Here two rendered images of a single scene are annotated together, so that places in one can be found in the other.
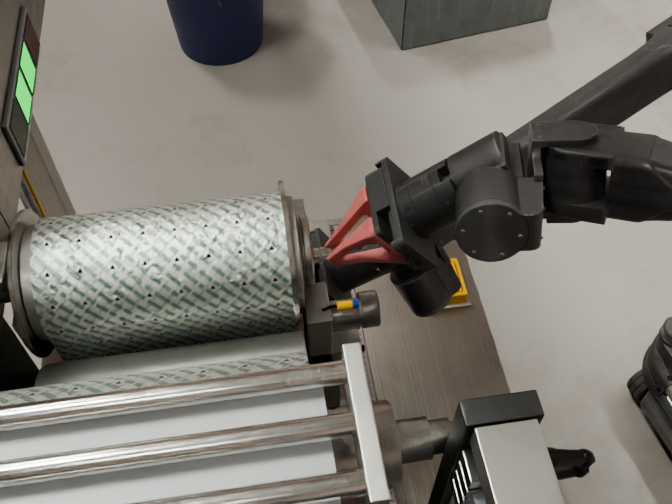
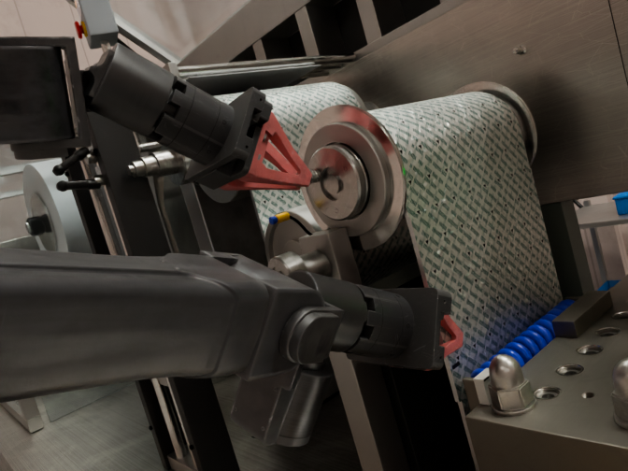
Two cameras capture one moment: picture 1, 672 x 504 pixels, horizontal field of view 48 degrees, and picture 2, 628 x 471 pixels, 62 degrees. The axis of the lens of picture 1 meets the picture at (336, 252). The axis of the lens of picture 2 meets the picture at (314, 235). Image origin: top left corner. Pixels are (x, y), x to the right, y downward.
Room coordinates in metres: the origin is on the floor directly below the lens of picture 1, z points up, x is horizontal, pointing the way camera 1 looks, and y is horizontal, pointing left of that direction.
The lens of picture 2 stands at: (0.89, -0.26, 1.25)
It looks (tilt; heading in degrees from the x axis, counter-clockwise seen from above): 5 degrees down; 150
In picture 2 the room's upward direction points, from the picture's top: 16 degrees counter-clockwise
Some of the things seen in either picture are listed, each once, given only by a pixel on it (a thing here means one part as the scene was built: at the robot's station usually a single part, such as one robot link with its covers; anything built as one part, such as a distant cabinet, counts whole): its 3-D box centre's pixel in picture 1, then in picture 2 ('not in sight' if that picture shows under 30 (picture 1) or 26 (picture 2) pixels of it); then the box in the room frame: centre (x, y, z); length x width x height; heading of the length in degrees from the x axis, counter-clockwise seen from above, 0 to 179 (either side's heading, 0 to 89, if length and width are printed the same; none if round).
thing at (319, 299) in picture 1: (334, 368); (349, 377); (0.43, 0.00, 1.05); 0.06 x 0.05 x 0.31; 99
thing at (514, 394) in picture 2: not in sight; (506, 379); (0.59, 0.06, 1.05); 0.04 x 0.04 x 0.04
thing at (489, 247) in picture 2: not in sight; (497, 272); (0.50, 0.18, 1.11); 0.23 x 0.01 x 0.18; 99
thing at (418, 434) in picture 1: (433, 436); (150, 165); (0.22, -0.07, 1.34); 0.06 x 0.03 x 0.03; 99
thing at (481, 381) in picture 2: not in sight; (489, 386); (0.56, 0.06, 1.04); 0.02 x 0.01 x 0.02; 99
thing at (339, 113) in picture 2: (288, 252); (347, 179); (0.46, 0.05, 1.25); 0.15 x 0.01 x 0.15; 9
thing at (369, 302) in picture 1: (368, 309); (287, 274); (0.43, -0.04, 1.18); 0.04 x 0.02 x 0.04; 9
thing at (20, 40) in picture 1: (23, 82); not in sight; (0.79, 0.43, 1.19); 0.25 x 0.01 x 0.07; 9
